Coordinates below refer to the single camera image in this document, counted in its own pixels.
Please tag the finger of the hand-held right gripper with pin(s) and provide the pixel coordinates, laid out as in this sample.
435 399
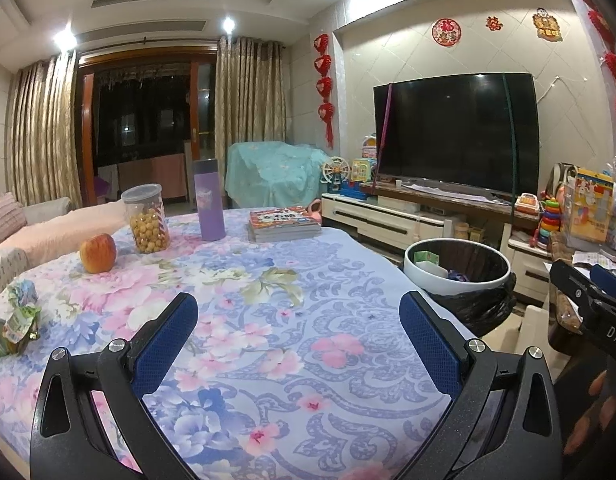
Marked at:
568 285
610 282

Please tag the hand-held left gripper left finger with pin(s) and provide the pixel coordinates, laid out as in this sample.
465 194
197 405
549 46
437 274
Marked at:
163 345

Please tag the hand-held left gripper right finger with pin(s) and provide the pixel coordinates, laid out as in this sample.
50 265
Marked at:
430 345

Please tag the black bin bag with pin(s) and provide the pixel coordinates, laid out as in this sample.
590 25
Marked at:
473 310

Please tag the white waste bin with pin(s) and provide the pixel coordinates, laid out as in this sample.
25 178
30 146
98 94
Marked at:
423 275

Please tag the dark blue snack packet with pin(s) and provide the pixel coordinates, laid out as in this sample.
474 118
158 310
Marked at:
458 276

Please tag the green paper box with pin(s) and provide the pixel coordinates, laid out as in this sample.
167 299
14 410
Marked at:
427 258

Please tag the person's right hand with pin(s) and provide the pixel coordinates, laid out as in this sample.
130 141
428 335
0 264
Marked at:
588 420

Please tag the colourful toy package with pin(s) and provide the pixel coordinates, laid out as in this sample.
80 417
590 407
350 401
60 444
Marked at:
593 210

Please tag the red apple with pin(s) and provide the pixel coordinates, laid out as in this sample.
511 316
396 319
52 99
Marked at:
98 253

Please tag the clear jar of snack balls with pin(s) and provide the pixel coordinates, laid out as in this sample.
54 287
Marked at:
144 220

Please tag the floral tablecloth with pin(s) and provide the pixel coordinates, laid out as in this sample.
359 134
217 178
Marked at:
288 320

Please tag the white television cabinet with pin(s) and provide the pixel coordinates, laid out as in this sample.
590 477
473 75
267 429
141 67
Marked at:
378 217

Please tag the green snack packet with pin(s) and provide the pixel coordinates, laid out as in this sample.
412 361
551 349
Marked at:
15 330

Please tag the peach sofa blanket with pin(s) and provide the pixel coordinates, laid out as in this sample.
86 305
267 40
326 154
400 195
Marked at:
63 232

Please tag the light blue snack packet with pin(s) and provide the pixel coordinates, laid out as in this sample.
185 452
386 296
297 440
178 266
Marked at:
20 292

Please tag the purple drink bottle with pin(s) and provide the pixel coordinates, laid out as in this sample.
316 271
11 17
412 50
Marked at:
209 200

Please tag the blue toy train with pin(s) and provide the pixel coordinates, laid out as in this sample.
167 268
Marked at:
350 191

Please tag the light grey sofa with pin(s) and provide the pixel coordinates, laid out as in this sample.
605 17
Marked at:
8 265

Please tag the red cover picture book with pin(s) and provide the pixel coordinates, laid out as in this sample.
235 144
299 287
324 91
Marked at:
283 217

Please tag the pink toy kettlebell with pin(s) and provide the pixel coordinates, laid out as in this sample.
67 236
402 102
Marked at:
315 209

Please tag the yellow green toy box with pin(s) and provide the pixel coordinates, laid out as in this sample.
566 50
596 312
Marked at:
363 170

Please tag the black flat television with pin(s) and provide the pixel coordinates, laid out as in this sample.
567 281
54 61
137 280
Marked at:
455 132

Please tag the ferris wheel toy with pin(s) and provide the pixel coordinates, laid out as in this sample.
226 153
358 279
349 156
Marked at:
334 170

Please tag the pink striped pillow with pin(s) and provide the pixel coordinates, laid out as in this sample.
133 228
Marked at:
3 217

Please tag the teal covered chair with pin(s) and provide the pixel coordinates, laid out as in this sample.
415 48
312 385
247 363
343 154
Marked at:
273 170

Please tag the pink white toy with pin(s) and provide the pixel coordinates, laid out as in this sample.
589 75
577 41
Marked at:
369 146

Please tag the pink ribbon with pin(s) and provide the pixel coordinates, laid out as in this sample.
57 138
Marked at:
385 130

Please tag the red hanging heart decoration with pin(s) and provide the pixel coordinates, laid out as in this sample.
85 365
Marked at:
613 60
325 85

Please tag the wooden framed glass door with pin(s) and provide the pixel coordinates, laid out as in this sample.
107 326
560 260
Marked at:
148 120

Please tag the gold curtain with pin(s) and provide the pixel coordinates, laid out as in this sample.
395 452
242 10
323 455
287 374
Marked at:
43 130
250 90

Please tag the red paper character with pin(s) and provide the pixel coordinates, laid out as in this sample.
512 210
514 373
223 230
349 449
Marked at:
494 22

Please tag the recessed ceiling light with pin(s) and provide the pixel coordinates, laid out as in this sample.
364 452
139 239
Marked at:
228 24
63 37

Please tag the gold red wall ornament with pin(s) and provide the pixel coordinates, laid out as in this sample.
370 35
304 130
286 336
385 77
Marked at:
547 25

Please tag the round red wall decoration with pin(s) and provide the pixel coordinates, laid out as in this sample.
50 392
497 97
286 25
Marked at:
445 31

